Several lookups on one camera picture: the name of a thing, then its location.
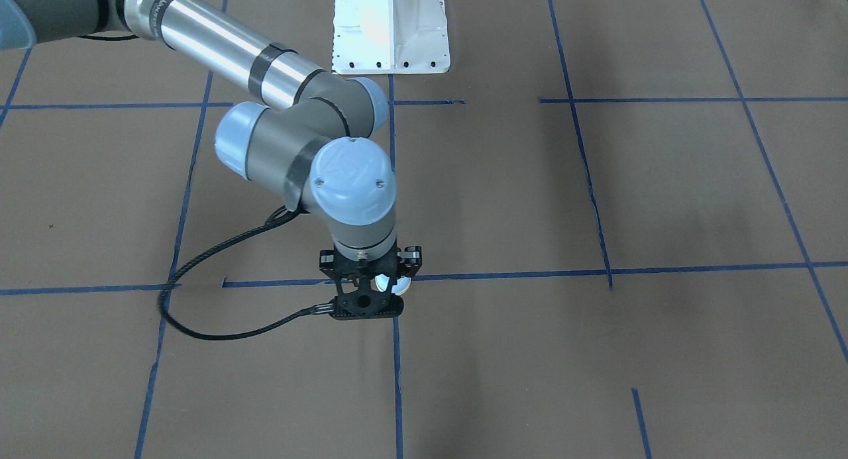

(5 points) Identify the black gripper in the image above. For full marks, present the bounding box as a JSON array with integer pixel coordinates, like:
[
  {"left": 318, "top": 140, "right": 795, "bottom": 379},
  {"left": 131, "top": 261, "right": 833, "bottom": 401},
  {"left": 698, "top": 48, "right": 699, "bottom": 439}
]
[{"left": 320, "top": 245, "right": 423, "bottom": 286}]

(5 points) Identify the blue and cream bell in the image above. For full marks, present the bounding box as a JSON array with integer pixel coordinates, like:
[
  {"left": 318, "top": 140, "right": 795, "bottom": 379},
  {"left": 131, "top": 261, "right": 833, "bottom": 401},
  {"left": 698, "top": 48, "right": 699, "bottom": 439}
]
[{"left": 374, "top": 274, "right": 412, "bottom": 296}]

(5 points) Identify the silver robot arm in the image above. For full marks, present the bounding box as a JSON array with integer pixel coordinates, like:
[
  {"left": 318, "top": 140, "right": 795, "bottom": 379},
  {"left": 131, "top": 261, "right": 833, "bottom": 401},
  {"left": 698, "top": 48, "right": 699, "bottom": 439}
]
[{"left": 2, "top": 0, "right": 421, "bottom": 293}]

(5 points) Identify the brown paper table cover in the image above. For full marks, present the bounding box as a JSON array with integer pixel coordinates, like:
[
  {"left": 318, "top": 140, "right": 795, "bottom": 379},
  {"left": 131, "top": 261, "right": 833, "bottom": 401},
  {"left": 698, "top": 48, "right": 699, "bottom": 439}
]
[{"left": 2, "top": 0, "right": 846, "bottom": 458}]

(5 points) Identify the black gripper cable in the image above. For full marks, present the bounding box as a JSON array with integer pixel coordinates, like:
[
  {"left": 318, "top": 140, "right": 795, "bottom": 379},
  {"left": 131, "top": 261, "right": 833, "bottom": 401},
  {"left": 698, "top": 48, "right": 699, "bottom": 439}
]
[{"left": 156, "top": 206, "right": 335, "bottom": 342}]

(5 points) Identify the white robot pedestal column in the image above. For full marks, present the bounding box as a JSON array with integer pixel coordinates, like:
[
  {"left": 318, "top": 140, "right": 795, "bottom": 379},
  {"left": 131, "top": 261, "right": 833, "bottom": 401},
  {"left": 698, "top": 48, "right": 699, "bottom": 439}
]
[{"left": 331, "top": 0, "right": 451, "bottom": 75}]

